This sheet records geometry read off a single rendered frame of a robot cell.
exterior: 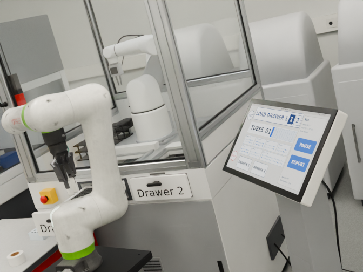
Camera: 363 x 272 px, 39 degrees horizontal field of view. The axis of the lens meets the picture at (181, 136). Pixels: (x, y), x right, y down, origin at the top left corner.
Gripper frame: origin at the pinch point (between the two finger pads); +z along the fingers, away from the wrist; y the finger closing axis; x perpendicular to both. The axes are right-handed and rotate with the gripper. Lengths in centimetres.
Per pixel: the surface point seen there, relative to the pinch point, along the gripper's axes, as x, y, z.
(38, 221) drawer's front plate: -14.0, 10.6, 10.6
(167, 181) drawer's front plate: 34.4, -21.0, 9.6
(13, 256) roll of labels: -20.1, 24.1, 19.4
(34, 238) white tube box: -27.8, 3.6, 22.5
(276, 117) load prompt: 92, -11, -15
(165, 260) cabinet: 21, -22, 50
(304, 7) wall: 37, -339, -28
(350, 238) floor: 84, -131, 101
